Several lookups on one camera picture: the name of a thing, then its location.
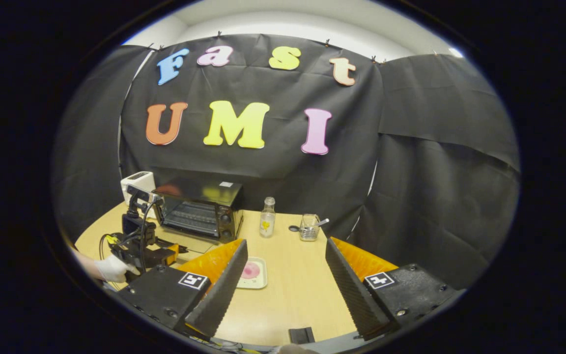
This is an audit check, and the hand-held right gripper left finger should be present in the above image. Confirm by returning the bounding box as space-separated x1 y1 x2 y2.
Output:
116 239 249 340

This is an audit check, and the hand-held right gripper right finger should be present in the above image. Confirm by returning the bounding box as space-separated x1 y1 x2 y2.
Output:
325 237 465 341

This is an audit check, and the cream square plate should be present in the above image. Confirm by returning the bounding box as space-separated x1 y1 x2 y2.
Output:
236 257 268 290

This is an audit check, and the black electric oven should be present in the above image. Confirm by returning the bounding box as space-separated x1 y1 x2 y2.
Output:
153 177 244 256

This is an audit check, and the white toaster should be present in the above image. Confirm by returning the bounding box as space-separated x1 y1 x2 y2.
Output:
120 171 157 205

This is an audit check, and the small black block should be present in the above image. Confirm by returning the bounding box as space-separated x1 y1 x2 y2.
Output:
289 327 315 345

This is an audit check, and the ribbed glass holder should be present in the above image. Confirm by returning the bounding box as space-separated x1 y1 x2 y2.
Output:
299 213 320 242

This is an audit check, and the clear plastic bottle yellow label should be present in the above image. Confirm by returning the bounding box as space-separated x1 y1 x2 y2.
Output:
259 197 277 238

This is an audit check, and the black backdrop cloth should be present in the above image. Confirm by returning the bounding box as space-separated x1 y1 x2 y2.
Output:
52 33 520 291

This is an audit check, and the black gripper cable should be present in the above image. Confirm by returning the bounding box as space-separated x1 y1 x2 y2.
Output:
137 196 163 273

